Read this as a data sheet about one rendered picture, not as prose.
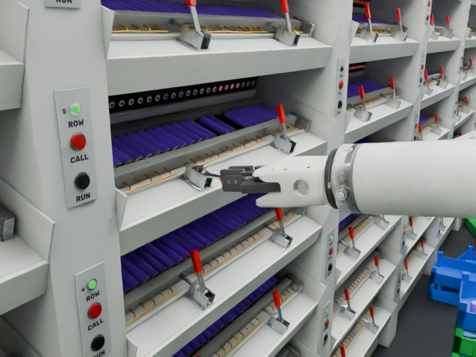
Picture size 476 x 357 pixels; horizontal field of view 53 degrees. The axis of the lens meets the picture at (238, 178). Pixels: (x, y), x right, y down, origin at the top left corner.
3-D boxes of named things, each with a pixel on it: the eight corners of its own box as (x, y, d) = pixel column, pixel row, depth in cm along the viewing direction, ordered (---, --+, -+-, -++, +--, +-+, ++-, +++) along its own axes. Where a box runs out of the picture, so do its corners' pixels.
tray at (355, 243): (396, 225, 174) (414, 194, 168) (328, 298, 126) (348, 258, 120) (348, 197, 183) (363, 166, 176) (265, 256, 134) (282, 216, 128)
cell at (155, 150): (132, 141, 78) (161, 159, 75) (124, 143, 76) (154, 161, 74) (134, 130, 77) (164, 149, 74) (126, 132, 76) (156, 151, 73)
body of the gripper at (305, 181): (333, 220, 55) (252, 216, 62) (365, 197, 63) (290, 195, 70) (327, 156, 54) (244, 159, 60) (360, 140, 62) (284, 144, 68)
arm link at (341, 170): (353, 224, 54) (329, 222, 56) (378, 202, 62) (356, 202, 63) (346, 151, 53) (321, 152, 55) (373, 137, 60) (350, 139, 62)
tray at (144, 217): (320, 159, 107) (336, 120, 103) (112, 261, 59) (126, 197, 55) (249, 120, 115) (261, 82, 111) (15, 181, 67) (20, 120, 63)
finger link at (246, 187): (246, 198, 58) (237, 190, 64) (307, 187, 60) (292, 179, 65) (246, 188, 58) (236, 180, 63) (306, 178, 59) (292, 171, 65)
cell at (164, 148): (142, 138, 79) (171, 156, 77) (134, 140, 78) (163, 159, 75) (144, 129, 79) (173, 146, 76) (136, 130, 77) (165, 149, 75)
